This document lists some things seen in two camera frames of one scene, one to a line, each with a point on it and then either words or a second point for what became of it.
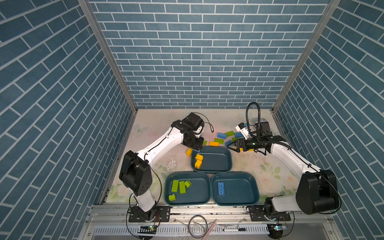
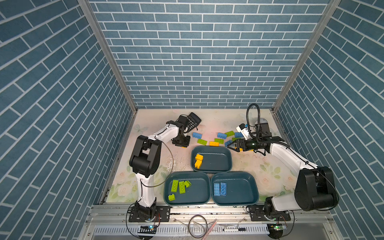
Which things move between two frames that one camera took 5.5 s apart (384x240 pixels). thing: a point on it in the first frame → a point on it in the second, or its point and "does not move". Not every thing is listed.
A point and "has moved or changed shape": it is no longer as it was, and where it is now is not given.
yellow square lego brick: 198,163 does not move
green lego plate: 174,186 does not move
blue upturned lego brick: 221,188 has moved or changed shape
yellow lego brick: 199,157 does not move
